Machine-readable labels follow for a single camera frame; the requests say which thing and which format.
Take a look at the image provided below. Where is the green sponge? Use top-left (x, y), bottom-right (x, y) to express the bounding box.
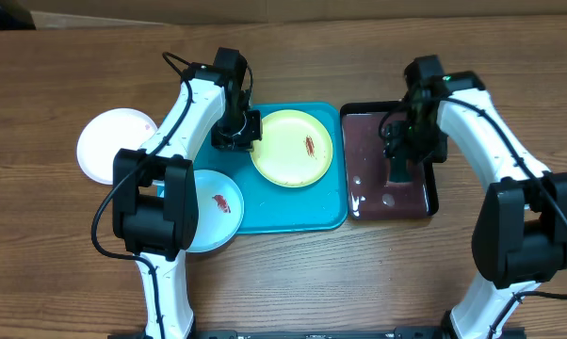
top-left (388, 156), bottom-right (413, 183)

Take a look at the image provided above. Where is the yellow plate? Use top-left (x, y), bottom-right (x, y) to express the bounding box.
top-left (251, 109), bottom-right (333, 188)

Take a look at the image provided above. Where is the light blue plate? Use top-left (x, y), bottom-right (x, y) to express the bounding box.
top-left (158, 169), bottom-right (244, 254)

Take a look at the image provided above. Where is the white plate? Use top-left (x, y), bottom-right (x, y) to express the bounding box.
top-left (76, 107), bottom-right (157, 185)

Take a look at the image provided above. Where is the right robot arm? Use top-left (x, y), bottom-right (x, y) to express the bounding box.
top-left (378, 56), bottom-right (567, 338)

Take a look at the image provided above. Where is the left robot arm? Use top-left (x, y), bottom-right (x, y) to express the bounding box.
top-left (98, 47), bottom-right (262, 338)

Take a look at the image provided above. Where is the black water tray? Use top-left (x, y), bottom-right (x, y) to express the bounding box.
top-left (340, 101), bottom-right (439, 220)

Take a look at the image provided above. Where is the teal plastic tray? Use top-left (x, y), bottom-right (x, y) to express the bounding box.
top-left (193, 102), bottom-right (348, 234)

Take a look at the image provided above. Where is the dark object top-left corner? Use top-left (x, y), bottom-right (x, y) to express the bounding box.
top-left (0, 0), bottom-right (36, 30)

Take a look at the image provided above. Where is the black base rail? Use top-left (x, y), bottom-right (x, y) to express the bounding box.
top-left (107, 324), bottom-right (528, 339)

